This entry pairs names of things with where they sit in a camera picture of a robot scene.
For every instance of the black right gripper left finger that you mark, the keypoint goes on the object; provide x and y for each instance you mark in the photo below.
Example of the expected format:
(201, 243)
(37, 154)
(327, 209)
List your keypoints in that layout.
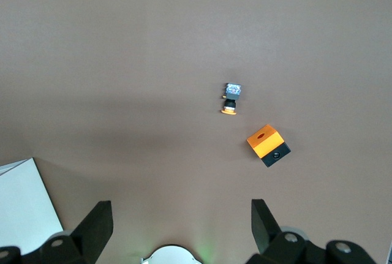
(95, 224)

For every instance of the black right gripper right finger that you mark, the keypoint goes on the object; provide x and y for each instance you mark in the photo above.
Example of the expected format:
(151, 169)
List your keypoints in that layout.
(263, 224)

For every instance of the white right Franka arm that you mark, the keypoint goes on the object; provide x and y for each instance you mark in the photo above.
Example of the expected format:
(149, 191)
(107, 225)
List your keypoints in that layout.
(171, 256)

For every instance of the white drawer cabinet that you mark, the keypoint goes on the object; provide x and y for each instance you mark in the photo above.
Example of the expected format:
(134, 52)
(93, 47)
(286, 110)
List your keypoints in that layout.
(21, 202)

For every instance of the brown table cover mat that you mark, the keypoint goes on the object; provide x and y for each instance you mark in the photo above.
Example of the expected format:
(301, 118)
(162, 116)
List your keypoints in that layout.
(153, 46)

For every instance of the orange black button enclosure box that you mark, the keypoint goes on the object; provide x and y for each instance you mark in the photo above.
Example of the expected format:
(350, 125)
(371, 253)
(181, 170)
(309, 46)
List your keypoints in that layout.
(265, 143)

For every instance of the orange push button switch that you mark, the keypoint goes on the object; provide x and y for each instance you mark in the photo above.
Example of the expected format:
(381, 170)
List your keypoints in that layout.
(231, 97)

